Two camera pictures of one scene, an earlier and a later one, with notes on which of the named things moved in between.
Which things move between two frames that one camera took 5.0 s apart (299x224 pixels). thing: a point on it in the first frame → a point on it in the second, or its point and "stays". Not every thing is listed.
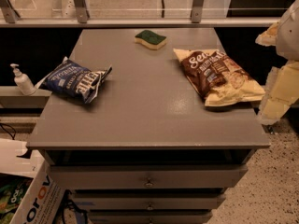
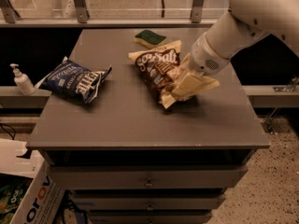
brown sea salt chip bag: x=217 y=78 → x=157 y=65
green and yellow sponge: x=151 y=40 stays
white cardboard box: x=42 y=200 stays
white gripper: x=289 y=36 → x=204 y=58
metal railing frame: x=8 y=18 stays
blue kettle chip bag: x=76 y=78 stays
